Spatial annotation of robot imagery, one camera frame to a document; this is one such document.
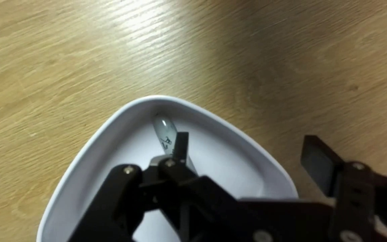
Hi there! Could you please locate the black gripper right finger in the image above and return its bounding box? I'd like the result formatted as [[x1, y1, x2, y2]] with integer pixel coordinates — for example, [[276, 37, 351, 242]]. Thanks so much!
[[300, 134, 387, 242]]

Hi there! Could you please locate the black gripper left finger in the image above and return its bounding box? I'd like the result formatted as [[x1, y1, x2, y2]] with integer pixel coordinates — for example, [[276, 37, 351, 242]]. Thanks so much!
[[68, 130, 232, 242]]

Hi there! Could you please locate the white yellow bowl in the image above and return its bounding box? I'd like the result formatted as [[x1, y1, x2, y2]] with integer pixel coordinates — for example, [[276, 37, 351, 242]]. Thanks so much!
[[35, 94, 302, 242]]

